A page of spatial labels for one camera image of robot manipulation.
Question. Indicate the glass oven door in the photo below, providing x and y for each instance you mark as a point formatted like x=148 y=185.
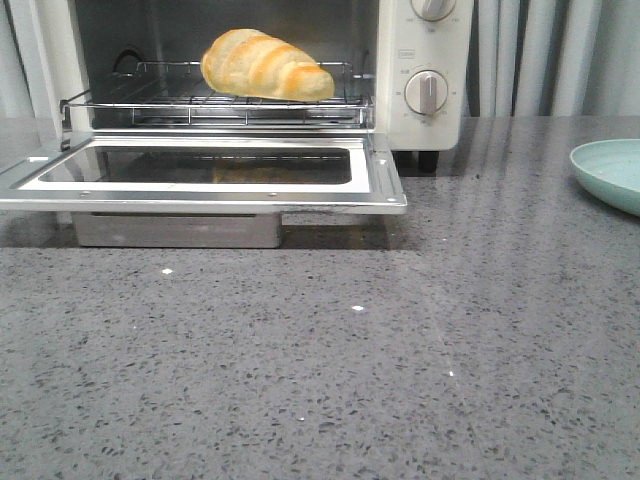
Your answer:
x=172 y=172

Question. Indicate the golden croissant bread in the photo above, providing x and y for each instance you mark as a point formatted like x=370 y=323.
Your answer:
x=251 y=63

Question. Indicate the lower cream oven knob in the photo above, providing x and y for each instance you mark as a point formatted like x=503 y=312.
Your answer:
x=426 y=92

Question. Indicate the cream oven knob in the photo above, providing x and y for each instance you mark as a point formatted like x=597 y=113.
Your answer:
x=433 y=10
x=426 y=92

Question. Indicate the cream Toshiba toaster oven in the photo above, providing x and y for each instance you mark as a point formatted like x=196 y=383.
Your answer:
x=93 y=39

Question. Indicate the upper cream oven knob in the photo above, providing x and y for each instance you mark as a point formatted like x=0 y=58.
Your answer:
x=433 y=10

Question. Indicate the grey curtain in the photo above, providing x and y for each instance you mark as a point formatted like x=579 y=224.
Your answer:
x=527 y=58

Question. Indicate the light green plate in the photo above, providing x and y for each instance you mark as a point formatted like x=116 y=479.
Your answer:
x=609 y=170

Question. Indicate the wire oven rack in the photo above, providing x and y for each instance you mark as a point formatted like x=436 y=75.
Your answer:
x=159 y=95

